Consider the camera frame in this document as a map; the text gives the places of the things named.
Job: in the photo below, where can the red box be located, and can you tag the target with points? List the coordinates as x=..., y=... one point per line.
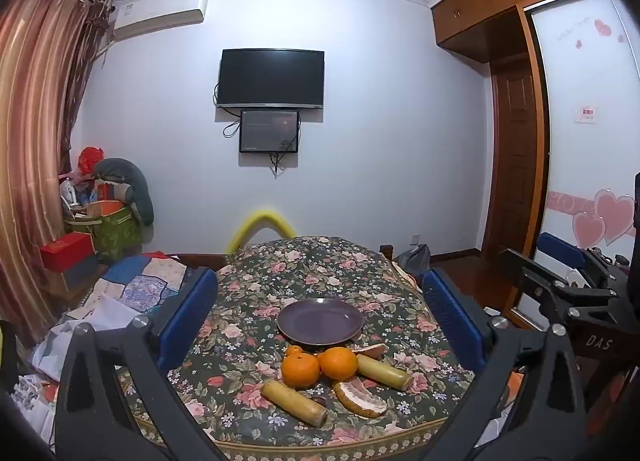
x=66, y=251

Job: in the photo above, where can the yellow foam tube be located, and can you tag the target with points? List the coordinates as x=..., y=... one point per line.
x=260, y=221

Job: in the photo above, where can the large orange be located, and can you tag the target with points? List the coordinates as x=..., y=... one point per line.
x=300, y=371
x=339, y=364

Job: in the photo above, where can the sugarcane piece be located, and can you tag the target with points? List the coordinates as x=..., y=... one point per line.
x=385, y=373
x=295, y=403

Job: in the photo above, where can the green storage box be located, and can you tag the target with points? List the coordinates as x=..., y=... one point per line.
x=117, y=236

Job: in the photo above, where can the dark bag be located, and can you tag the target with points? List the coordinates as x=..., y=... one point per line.
x=414, y=258

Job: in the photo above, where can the small black monitor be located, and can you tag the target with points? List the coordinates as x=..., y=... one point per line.
x=269, y=131

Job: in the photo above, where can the white cloth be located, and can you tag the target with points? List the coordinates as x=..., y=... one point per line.
x=55, y=346

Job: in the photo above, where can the orange box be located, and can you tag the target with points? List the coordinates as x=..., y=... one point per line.
x=105, y=207

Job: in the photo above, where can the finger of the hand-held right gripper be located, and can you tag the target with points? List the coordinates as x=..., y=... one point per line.
x=560, y=248
x=545, y=286

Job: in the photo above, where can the striped brown curtain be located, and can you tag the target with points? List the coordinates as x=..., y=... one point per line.
x=35, y=141

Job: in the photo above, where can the peeled pomelo piece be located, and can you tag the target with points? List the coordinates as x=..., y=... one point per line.
x=357, y=401
x=371, y=351

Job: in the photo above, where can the wooden overhead cabinet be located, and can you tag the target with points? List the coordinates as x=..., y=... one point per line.
x=480, y=1

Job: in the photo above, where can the wooden bed frame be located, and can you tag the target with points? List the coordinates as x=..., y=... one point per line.
x=200, y=258

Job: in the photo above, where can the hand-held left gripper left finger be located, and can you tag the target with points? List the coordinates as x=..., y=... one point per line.
x=192, y=311

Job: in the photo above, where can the patchwork quilt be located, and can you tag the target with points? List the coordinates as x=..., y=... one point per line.
x=140, y=286

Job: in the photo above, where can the small tangerine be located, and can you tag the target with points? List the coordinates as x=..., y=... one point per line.
x=295, y=351

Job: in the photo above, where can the grey cushion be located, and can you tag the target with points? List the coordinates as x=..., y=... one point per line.
x=132, y=181

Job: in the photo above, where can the floral blanket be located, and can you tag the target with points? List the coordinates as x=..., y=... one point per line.
x=280, y=281

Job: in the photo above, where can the grey box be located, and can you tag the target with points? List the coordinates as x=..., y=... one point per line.
x=80, y=273

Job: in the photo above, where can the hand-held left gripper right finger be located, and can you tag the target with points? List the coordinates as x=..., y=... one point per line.
x=452, y=321

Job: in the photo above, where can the red bag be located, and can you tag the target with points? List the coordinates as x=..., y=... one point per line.
x=90, y=158

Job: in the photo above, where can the black wall television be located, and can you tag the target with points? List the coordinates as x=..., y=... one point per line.
x=271, y=77

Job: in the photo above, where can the purple plate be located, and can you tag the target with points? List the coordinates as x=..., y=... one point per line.
x=320, y=323

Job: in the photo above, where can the white air conditioner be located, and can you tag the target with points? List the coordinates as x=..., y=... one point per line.
x=160, y=11

